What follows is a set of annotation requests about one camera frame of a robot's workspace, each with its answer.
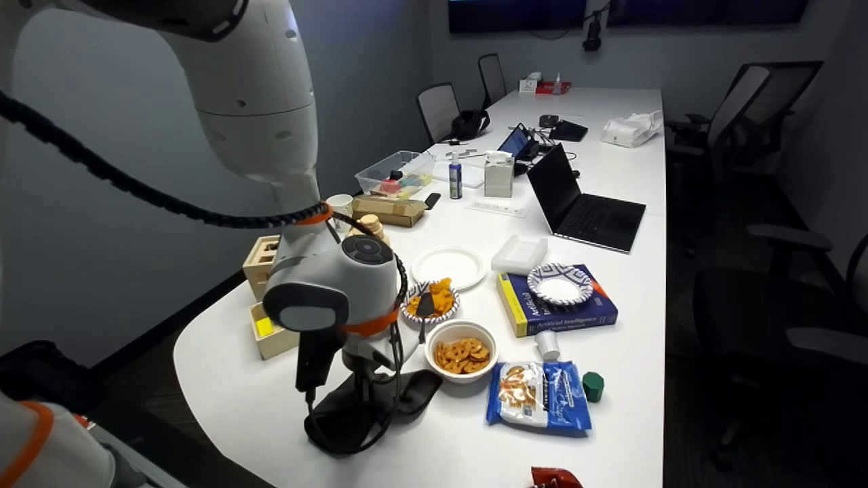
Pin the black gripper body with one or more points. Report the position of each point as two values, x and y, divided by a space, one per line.
371 361

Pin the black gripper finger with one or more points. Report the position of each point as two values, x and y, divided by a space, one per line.
397 395
367 399

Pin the black cloth towel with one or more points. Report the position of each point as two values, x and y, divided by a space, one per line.
341 429

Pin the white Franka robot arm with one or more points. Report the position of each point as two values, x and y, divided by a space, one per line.
252 90

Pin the grey metal spoon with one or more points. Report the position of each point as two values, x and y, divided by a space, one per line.
423 307

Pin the white bowl of pretzels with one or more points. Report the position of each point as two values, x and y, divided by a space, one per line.
462 354

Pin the patterned bowl of orange chips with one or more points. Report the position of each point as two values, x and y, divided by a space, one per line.
439 300

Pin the wooden open tray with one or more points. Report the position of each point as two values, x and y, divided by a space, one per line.
272 338

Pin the white round plate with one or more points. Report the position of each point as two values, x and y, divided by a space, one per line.
447 269

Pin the wooden shape sorter box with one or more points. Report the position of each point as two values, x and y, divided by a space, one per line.
260 262

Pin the brown wooden rectangular block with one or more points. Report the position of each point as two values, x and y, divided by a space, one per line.
387 209

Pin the blue pretzel snack bag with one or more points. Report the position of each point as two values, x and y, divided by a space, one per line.
552 403

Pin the small white bottle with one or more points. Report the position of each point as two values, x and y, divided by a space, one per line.
546 345

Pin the printed paper cup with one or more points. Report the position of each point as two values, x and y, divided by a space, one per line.
340 205

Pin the red chips bag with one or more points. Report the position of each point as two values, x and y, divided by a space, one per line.
553 479

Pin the dark blue snack box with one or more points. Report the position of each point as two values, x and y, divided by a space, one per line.
558 315

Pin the clear plastic lidded box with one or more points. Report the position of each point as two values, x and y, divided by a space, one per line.
519 253

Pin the clear plastic storage container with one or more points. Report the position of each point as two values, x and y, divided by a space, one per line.
387 171

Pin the green round cap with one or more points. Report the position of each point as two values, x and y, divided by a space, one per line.
591 386

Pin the black bag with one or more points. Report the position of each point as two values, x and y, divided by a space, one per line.
469 123

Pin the open grey laptop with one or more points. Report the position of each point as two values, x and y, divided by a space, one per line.
585 218

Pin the grey office chair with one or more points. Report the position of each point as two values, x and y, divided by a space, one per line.
786 307
491 78
750 105
438 110

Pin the tablet with lit screen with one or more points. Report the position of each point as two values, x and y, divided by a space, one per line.
515 143

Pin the small black device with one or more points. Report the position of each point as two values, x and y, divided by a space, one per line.
569 131

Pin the small white box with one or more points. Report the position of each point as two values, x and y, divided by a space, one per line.
528 82

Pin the small red box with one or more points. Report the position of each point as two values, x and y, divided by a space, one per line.
553 87

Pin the white crumpled cloth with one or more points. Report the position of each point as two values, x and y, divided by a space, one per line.
632 129

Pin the wall monitor screen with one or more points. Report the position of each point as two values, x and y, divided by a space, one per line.
706 13
515 14

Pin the camera stand pole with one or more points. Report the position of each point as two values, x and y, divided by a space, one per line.
594 28

